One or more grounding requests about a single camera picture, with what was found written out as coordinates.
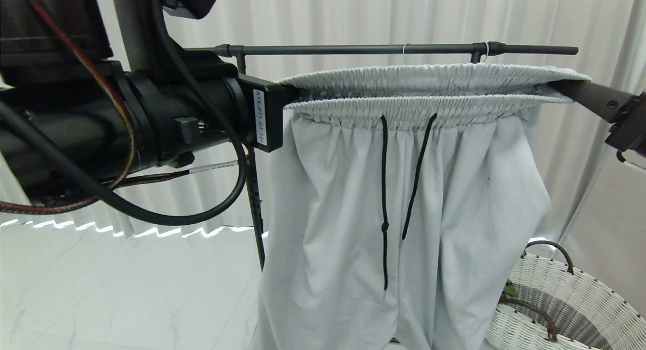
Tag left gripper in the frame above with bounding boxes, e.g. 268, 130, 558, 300
0, 70, 298, 199

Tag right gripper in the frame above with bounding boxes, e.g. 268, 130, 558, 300
548, 80, 646, 156

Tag pale grey shorts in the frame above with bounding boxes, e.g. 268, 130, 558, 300
250, 62, 592, 350

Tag black clothes rack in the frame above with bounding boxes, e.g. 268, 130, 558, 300
184, 41, 579, 270

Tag white laundry basket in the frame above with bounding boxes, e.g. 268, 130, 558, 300
487, 240, 646, 350

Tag white curtain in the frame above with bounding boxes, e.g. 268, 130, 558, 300
0, 0, 646, 239

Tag black cable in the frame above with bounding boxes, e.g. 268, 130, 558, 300
0, 0, 249, 227

